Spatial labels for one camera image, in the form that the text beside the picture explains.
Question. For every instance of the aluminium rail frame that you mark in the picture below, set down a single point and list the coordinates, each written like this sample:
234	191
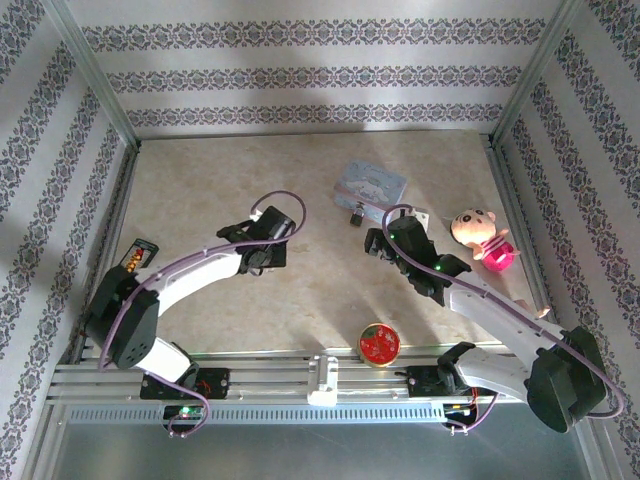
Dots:
275	375

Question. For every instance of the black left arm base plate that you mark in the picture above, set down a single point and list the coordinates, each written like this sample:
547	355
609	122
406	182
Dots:
215	382

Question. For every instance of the white centre bracket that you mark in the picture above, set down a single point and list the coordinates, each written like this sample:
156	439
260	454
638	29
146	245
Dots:
322	380

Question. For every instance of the aluminium side rail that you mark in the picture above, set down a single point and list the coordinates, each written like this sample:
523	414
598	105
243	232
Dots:
107	240
520	225

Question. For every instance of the black board with gold plugs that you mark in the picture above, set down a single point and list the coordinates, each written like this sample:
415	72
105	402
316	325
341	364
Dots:
140	252

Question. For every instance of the plush doll in pink stripes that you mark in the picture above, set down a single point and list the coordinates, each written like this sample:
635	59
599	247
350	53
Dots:
472	225

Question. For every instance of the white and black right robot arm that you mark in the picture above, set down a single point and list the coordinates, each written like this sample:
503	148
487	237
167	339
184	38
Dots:
500	312

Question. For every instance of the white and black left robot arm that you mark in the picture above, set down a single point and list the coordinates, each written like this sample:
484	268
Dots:
200	270

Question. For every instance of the grey metal sheet panel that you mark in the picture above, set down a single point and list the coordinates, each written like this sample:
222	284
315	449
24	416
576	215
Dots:
300	455

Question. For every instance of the aluminium corner post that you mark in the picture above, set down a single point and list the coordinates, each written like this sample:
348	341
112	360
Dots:
95	75
535	75

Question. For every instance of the small circuit board with led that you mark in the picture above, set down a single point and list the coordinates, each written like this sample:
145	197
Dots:
185	412

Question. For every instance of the small pink toy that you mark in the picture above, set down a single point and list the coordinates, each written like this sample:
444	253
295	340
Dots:
540	312

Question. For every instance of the round red tin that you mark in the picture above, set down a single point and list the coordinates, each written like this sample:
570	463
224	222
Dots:
378	345

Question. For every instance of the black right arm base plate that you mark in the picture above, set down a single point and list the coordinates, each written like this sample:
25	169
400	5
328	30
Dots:
425	382

